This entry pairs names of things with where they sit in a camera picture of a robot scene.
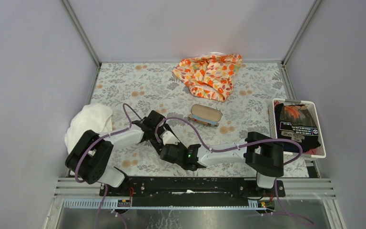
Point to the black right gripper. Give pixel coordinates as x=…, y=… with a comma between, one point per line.
x=179, y=145

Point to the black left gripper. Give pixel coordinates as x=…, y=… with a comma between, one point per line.
x=157, y=147

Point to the plaid glasses case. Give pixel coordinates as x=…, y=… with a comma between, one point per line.
x=205, y=112

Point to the light blue cleaning cloth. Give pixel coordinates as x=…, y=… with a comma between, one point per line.
x=204, y=121

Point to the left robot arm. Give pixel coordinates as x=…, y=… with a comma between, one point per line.
x=90, y=157

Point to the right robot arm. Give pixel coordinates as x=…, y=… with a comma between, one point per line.
x=259, y=152

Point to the white towel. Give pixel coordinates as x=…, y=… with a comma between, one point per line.
x=95, y=117

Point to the orange floral fabric pouch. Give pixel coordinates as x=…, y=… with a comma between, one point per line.
x=209, y=76

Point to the dark clothing in basket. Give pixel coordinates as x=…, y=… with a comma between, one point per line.
x=294, y=122

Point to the white perforated plastic basket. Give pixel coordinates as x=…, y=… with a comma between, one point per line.
x=321, y=153

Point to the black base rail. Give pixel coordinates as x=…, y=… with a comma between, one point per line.
x=191, y=191

